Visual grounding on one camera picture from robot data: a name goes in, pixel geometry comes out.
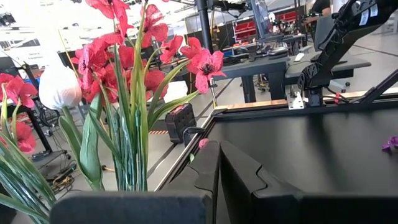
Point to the grey desk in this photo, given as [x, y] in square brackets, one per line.
[348, 67]
[264, 67]

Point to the white artificial tulip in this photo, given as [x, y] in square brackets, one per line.
[59, 87]

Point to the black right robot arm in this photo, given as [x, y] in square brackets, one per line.
[342, 34]

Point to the person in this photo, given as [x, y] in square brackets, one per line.
[320, 6]

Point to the black aluminium table frame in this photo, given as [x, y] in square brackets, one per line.
[280, 110]

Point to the black table mat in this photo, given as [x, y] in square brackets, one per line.
[311, 149]

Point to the small red flower spray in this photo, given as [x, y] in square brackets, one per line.
[18, 90]

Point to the black and red box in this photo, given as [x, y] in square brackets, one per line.
[180, 123]

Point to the pink artificial tulip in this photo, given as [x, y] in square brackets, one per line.
[203, 143]

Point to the large purple flower bunch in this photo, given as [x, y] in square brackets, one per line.
[392, 142]

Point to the black support beam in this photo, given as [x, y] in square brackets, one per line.
[203, 25]

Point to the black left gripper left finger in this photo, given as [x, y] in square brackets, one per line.
[140, 208]

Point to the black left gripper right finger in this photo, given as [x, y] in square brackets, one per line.
[280, 208]

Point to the red artificial flower bunch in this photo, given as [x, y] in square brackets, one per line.
[205, 65]

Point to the red storage bins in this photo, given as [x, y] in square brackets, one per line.
[245, 28]

